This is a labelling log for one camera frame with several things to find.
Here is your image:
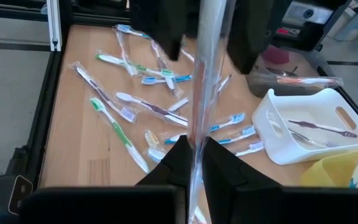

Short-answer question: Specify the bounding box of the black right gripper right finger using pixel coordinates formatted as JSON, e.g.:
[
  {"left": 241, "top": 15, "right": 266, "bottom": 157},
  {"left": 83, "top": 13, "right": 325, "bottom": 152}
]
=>
[{"left": 201, "top": 136, "right": 358, "bottom": 224}]

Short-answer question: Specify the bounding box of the green toothbrush in clear wrapper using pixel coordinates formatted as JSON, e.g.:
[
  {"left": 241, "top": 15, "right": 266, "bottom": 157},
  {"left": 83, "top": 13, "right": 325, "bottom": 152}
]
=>
[
  {"left": 89, "top": 96, "right": 151, "bottom": 174},
  {"left": 94, "top": 54, "right": 176, "bottom": 78}
]

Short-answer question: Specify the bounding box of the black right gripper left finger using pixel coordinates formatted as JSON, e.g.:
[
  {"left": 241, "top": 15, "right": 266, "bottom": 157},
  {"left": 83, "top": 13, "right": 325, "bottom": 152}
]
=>
[{"left": 18, "top": 135, "right": 193, "bottom": 224}]

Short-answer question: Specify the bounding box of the red plastic bin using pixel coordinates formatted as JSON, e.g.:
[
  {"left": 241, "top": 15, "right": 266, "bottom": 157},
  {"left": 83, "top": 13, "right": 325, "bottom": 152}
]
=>
[{"left": 261, "top": 45, "right": 290, "bottom": 65}]

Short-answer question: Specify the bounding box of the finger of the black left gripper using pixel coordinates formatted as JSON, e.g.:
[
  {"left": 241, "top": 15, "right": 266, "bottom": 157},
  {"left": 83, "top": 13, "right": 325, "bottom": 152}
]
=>
[
  {"left": 131, "top": 0, "right": 200, "bottom": 62},
  {"left": 227, "top": 0, "right": 292, "bottom": 75}
]

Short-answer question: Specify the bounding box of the silver frame bracket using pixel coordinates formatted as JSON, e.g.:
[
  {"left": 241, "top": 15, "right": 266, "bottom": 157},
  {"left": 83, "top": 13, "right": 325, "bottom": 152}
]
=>
[{"left": 46, "top": 0, "right": 62, "bottom": 52}]

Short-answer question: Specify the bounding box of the black table-level camera box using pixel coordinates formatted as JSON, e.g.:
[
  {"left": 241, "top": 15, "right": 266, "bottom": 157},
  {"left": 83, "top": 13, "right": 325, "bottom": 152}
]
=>
[{"left": 0, "top": 173, "right": 34, "bottom": 218}]

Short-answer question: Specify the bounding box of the yellow plastic bin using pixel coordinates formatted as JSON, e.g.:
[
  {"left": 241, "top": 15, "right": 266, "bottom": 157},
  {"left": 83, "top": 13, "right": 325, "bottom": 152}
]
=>
[{"left": 300, "top": 146, "right": 358, "bottom": 189}]

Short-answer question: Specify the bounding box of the white plastic bin with handles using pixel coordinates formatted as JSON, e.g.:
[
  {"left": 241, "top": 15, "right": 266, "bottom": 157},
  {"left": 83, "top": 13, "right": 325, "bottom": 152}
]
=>
[{"left": 251, "top": 88, "right": 358, "bottom": 166}]

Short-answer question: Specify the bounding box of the transparent grey plastic bin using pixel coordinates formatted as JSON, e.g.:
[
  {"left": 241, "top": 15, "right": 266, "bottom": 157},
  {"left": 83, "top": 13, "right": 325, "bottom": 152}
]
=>
[{"left": 246, "top": 46, "right": 344, "bottom": 97}]

